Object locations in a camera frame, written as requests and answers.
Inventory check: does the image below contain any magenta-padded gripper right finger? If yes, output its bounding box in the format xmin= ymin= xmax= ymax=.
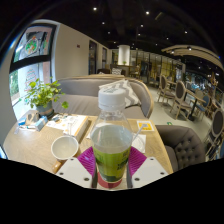
xmin=125 ymin=145 xmax=169 ymax=189

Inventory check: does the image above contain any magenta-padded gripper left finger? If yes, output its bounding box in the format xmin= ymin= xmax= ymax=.
xmin=54 ymin=146 xmax=99 ymax=190

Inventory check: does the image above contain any clear green-labelled drink bottle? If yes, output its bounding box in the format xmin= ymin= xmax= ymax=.
xmin=89 ymin=87 xmax=134 ymax=189

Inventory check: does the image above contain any brown ceramic mug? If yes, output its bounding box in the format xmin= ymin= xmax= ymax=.
xmin=50 ymin=134 xmax=81 ymax=174

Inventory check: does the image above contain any white paper napkin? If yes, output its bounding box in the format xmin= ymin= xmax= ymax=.
xmin=131 ymin=133 xmax=148 ymax=154

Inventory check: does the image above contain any grey tufted armchair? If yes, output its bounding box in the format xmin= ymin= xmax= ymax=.
xmin=155 ymin=124 xmax=214 ymax=173

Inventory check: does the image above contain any yellow table card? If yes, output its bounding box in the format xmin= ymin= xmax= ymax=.
xmin=136 ymin=120 xmax=155 ymax=132

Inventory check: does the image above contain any white menu booklet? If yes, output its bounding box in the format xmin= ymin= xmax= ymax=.
xmin=45 ymin=113 xmax=90 ymax=143

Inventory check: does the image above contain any small blue carton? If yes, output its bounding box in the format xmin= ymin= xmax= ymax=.
xmin=34 ymin=115 xmax=49 ymax=132

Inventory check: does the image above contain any grey curved sofa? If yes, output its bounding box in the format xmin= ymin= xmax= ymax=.
xmin=53 ymin=73 xmax=155 ymax=119

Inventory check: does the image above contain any grey white chevron pillow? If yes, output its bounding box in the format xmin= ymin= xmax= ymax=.
xmin=98 ymin=78 xmax=143 ymax=108

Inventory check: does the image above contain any group of dining chairs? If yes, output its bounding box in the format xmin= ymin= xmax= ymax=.
xmin=156 ymin=73 xmax=224 ymax=158

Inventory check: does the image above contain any green potted plant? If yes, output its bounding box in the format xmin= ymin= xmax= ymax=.
xmin=19 ymin=78 xmax=70 ymax=118

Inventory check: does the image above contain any dark-framed decorated window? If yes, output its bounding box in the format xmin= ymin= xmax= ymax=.
xmin=9 ymin=24 xmax=56 ymax=108

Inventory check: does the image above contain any group of ceiling lights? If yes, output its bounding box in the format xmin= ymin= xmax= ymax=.
xmin=93 ymin=6 xmax=191 ymax=51

